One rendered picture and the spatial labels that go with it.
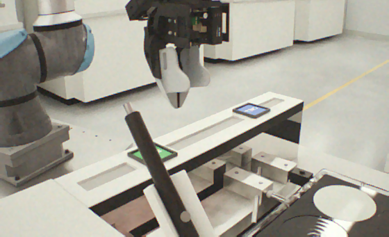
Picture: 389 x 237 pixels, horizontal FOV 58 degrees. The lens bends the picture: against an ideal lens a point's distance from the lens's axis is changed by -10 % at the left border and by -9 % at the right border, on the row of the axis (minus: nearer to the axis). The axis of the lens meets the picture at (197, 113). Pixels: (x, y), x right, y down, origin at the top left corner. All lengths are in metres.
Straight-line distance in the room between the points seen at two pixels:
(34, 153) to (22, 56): 0.21
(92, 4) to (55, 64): 2.92
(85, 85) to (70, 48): 2.70
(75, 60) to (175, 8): 0.45
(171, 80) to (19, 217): 0.26
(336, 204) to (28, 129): 0.62
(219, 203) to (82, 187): 0.22
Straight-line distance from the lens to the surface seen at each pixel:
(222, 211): 0.60
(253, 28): 5.31
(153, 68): 0.51
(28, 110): 0.85
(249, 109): 0.77
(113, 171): 0.57
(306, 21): 6.83
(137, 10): 0.54
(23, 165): 0.85
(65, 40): 0.86
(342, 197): 0.63
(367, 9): 8.73
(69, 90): 3.74
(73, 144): 0.99
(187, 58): 0.53
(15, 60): 0.82
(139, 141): 0.26
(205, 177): 0.63
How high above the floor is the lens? 1.23
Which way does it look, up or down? 21 degrees down
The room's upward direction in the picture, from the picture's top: straight up
